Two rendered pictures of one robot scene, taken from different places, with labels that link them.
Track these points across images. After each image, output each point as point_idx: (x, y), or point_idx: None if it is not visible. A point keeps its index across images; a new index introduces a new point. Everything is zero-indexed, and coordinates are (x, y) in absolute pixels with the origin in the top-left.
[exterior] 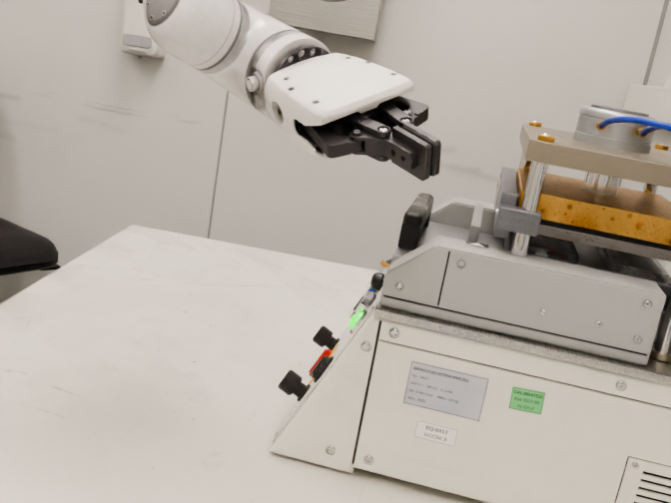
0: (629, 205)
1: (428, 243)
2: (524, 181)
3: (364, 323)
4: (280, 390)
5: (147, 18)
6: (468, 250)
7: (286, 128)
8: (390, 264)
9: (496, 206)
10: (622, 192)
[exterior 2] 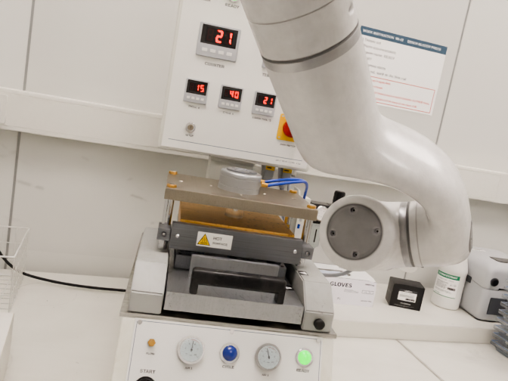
0: (260, 217)
1: (308, 287)
2: (254, 228)
3: (325, 348)
4: None
5: (469, 249)
6: (320, 277)
7: (413, 267)
8: (310, 312)
9: (256, 249)
10: (205, 208)
